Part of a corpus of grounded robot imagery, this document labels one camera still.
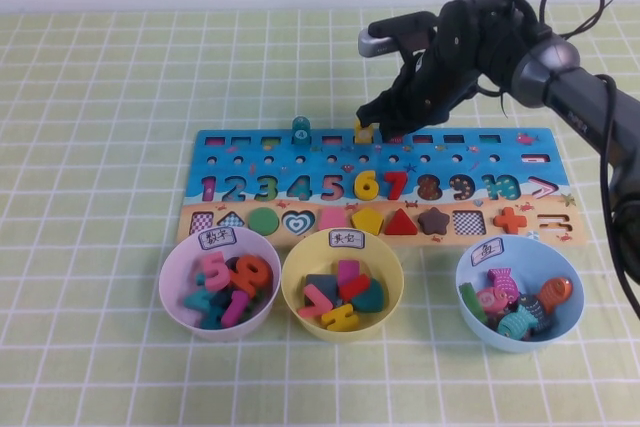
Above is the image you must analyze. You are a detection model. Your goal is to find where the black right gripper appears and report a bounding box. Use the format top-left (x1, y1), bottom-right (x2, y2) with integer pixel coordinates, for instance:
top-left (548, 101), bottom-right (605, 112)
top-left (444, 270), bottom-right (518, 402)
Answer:
top-left (356, 0), bottom-right (532, 137)

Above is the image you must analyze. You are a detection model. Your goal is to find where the blue wooden puzzle board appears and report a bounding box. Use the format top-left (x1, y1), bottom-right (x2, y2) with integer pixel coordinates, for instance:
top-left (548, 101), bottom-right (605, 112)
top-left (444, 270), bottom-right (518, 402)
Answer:
top-left (172, 127), bottom-right (586, 248)

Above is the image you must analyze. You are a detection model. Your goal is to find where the red number seven piece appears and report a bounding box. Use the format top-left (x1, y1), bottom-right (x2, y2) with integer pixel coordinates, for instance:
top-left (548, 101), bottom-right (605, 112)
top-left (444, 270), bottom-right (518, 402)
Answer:
top-left (382, 170), bottom-right (409, 202)

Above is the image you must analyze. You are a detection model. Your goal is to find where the yellow number six piece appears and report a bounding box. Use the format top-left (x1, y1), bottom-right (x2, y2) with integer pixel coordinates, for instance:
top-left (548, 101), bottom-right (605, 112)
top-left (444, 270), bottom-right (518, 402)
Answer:
top-left (352, 170), bottom-right (380, 202)

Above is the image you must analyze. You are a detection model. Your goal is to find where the brown star piece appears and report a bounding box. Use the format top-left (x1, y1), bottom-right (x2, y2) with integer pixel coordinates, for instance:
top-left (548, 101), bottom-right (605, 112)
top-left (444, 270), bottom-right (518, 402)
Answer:
top-left (417, 206), bottom-right (450, 236)

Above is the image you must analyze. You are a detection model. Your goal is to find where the red triangle piece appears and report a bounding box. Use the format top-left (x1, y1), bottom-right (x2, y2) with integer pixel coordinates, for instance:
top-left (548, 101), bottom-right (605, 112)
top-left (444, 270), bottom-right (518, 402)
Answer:
top-left (383, 209), bottom-right (419, 237)

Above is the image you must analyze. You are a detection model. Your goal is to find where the yellow pentagon piece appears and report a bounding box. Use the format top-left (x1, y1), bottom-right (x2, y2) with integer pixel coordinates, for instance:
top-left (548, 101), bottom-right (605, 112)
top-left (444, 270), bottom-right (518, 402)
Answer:
top-left (349, 206), bottom-right (384, 236)

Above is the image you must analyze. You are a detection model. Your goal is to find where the pink trapezoid piece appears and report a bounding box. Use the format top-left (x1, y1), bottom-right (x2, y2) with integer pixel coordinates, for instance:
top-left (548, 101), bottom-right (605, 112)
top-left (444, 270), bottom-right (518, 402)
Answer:
top-left (317, 207), bottom-right (346, 233)

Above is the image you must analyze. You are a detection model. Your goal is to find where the paper label on yellow bowl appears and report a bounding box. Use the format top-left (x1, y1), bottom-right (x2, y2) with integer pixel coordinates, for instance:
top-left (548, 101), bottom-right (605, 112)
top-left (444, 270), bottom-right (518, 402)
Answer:
top-left (327, 229), bottom-right (366, 250)

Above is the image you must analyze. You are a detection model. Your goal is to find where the orange plus sign piece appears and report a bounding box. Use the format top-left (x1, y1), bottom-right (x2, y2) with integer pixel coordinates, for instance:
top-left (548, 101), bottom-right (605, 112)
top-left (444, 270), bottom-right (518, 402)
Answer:
top-left (492, 206), bottom-right (526, 236)

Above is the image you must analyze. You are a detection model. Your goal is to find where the paper label on blue bowl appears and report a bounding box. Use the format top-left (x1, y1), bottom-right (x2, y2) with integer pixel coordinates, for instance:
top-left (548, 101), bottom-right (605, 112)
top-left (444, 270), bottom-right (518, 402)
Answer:
top-left (469, 236), bottom-right (505, 266)

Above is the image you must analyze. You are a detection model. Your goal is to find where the yellow plastic bowl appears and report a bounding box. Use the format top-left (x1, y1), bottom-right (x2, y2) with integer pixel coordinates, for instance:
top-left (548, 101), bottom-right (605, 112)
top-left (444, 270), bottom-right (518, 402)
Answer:
top-left (280, 231), bottom-right (404, 346)

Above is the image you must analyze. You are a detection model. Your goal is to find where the magenta shape piece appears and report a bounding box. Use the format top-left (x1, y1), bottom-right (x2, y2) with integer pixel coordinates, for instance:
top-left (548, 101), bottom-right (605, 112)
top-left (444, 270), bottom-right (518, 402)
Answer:
top-left (337, 259), bottom-right (370, 286)

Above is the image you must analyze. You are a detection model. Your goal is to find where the green circle piece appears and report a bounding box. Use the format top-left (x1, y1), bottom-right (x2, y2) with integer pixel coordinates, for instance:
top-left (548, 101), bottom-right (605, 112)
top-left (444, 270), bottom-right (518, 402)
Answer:
top-left (248, 207), bottom-right (279, 234)

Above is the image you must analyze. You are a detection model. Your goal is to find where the red shape piece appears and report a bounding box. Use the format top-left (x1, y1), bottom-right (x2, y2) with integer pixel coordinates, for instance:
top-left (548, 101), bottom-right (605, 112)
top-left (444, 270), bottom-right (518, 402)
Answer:
top-left (339, 274), bottom-right (372, 298)

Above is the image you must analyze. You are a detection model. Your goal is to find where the teal heart piece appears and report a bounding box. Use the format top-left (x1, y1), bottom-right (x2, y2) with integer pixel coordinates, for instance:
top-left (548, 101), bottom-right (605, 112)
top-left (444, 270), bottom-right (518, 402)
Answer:
top-left (349, 280), bottom-right (387, 313)

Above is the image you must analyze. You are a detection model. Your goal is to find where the light blue plastic bowl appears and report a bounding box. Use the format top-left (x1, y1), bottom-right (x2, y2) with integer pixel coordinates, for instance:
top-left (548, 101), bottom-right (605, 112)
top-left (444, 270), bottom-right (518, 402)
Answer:
top-left (455, 234), bottom-right (585, 353)

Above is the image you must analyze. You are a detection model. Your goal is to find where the grey shape piece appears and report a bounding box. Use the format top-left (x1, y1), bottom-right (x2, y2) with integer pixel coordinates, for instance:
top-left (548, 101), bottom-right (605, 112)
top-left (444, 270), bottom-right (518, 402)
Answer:
top-left (304, 274), bottom-right (341, 303)

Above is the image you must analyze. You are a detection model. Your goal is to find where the pink greater-than sign piece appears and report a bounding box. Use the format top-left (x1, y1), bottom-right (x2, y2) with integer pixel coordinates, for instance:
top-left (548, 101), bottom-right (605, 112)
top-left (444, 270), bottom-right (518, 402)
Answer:
top-left (298, 283), bottom-right (336, 319)

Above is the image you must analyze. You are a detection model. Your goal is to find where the yellow equals sign piece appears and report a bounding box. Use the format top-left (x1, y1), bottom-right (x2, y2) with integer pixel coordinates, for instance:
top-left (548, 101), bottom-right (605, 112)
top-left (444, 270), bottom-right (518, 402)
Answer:
top-left (319, 304), bottom-right (359, 332)

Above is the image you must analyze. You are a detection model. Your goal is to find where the orange number nine piece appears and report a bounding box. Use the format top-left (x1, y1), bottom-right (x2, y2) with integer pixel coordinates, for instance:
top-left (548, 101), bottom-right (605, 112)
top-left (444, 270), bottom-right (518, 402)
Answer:
top-left (228, 256), bottom-right (274, 293)

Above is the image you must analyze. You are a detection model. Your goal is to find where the paper label on pink bowl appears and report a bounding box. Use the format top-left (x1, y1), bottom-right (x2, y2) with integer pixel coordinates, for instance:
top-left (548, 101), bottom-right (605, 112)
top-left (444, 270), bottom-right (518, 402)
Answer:
top-left (198, 227), bottom-right (242, 251)

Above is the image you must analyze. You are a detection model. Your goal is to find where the pink number five piece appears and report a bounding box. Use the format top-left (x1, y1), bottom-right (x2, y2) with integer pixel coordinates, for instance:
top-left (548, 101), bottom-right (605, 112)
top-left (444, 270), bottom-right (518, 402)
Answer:
top-left (202, 252), bottom-right (232, 291)

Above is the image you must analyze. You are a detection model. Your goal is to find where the magenta number one piece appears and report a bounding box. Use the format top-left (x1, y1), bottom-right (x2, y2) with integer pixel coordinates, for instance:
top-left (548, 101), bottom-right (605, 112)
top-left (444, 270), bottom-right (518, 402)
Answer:
top-left (221, 290), bottom-right (250, 328)

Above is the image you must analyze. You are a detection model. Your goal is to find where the teal number piece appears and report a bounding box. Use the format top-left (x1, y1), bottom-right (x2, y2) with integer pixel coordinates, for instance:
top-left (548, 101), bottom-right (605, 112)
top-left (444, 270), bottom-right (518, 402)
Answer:
top-left (199, 306), bottom-right (226, 331)
top-left (183, 289), bottom-right (221, 311)

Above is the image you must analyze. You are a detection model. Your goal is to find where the pink plastic bowl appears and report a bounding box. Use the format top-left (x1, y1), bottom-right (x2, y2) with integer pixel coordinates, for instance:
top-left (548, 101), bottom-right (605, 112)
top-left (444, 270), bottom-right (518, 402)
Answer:
top-left (158, 234), bottom-right (282, 343)

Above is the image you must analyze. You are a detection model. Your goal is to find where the yellow fish peg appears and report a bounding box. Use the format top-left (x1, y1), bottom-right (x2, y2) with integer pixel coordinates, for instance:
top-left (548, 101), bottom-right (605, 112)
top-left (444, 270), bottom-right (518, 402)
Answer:
top-left (353, 119), bottom-right (375, 144)

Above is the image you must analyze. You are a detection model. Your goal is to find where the teal fish peg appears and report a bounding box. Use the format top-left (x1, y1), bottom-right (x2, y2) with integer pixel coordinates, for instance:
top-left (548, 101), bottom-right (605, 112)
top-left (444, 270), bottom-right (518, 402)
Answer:
top-left (291, 115), bottom-right (312, 146)

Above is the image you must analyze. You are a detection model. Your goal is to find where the magenta striped wooden fish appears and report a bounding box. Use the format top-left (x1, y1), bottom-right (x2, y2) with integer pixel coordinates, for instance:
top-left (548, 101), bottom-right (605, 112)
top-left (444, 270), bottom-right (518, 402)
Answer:
top-left (487, 267), bottom-right (519, 301)

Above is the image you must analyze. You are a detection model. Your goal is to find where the green wooden fish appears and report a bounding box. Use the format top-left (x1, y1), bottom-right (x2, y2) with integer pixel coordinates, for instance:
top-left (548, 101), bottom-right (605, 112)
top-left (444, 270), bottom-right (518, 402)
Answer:
top-left (459, 281), bottom-right (489, 323)

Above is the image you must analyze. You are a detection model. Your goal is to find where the pink wooden fish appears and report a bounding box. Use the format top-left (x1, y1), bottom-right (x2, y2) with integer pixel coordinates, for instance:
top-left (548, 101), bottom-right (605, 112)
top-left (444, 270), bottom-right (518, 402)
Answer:
top-left (474, 286), bottom-right (509, 313)

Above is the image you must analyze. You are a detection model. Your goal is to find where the orange wooden fish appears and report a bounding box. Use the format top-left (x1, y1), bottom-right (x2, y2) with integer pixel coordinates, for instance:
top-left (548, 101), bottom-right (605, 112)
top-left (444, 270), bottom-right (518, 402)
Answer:
top-left (535, 276), bottom-right (575, 313)

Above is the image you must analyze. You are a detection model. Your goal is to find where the navy wooden fish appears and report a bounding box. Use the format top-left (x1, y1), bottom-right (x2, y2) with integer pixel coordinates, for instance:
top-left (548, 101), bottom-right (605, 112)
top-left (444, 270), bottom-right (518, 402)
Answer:
top-left (514, 294), bottom-right (551, 331)

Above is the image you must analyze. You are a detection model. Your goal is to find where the teal striped wooden fish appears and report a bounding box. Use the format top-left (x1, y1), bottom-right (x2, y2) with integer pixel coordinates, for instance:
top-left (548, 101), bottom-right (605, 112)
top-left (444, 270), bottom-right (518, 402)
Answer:
top-left (496, 309), bottom-right (539, 342)

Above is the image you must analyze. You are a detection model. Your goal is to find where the green checked tablecloth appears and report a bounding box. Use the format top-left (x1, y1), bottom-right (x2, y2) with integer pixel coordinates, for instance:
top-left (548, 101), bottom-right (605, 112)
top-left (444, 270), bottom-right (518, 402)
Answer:
top-left (0, 4), bottom-right (640, 427)

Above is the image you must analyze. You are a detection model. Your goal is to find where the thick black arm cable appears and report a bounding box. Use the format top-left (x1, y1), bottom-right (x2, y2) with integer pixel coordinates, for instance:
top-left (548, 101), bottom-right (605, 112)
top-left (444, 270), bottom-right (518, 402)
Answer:
top-left (594, 74), bottom-right (640, 322)

